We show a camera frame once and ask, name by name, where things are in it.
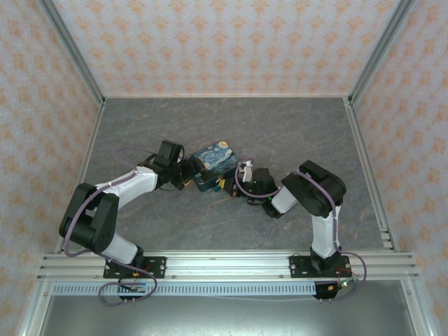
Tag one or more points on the starry night tin box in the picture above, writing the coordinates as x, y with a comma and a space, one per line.
215, 162

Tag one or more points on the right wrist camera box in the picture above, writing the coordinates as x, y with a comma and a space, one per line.
246, 171

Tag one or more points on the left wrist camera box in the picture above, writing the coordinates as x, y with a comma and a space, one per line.
180, 153

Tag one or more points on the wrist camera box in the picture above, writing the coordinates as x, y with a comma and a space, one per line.
246, 171
180, 153

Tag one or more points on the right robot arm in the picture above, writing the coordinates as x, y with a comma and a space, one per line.
325, 224

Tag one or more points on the grey metal shelf panel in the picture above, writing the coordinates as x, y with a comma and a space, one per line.
227, 316

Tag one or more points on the aluminium corner post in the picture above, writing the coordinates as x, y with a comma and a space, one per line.
381, 49
70, 49

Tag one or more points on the aluminium table side rail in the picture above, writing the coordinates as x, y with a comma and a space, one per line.
91, 147
360, 147

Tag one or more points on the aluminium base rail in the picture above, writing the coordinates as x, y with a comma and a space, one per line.
227, 266

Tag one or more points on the aluminium lower frame bar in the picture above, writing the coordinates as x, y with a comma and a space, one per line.
416, 308
35, 308

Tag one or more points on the small padlock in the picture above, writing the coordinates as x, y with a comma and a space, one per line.
216, 189

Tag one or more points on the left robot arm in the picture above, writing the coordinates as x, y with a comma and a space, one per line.
133, 183

